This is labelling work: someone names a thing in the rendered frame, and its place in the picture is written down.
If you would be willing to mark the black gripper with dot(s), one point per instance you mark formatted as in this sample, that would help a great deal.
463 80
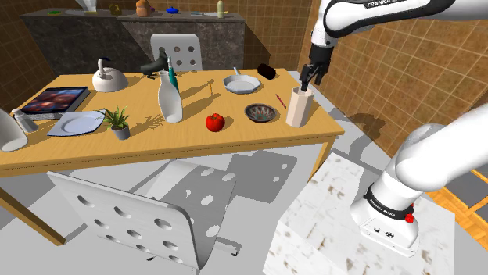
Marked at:
319 57

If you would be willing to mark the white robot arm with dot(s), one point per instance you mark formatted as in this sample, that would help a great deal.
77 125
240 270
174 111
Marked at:
430 160

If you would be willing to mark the beige faceted cup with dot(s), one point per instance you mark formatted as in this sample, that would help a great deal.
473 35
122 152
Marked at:
299 110

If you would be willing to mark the red pen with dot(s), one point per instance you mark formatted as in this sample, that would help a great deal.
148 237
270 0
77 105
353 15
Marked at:
281 101

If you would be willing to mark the black cylinder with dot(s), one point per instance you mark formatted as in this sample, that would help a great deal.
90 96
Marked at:
266 71

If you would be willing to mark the dark patterned bowl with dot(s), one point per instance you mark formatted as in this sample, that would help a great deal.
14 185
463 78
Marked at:
260 113

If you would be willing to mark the white frying pan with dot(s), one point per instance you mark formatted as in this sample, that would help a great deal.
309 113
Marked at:
241 83

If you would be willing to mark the yellow pencil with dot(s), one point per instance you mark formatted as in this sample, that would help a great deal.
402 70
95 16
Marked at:
210 88

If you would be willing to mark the white chair with holes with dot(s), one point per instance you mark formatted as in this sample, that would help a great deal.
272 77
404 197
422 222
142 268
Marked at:
125 213
185 47

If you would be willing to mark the teal slim bottle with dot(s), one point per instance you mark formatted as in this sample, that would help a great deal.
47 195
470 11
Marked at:
173 78

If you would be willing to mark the white patterned robot stand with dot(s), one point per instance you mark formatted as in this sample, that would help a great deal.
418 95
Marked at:
324 221

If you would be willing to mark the white tall bottle vase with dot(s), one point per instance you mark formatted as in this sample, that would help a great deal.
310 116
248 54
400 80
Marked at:
170 104

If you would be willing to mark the black bird figure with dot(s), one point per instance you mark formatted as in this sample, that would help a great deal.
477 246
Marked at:
154 67

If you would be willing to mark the light wooden table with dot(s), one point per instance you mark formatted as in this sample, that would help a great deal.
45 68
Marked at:
160 143

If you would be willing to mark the small potted green plant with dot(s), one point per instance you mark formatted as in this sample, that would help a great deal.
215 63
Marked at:
121 131

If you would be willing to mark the white kettle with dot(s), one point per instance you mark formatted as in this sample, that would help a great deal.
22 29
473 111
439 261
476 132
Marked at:
109 80

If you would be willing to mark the dark stone counter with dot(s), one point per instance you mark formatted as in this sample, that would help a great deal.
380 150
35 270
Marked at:
95 42

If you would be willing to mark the white square plate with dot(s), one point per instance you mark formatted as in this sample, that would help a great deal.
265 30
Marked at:
76 123

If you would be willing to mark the open laptop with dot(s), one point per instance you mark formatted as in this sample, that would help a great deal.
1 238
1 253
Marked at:
53 101

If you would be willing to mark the grey salt shaker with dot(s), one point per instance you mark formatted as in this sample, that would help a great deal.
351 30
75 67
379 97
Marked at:
23 121

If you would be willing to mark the large white cup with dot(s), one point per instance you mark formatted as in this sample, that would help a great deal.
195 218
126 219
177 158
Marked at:
9 135

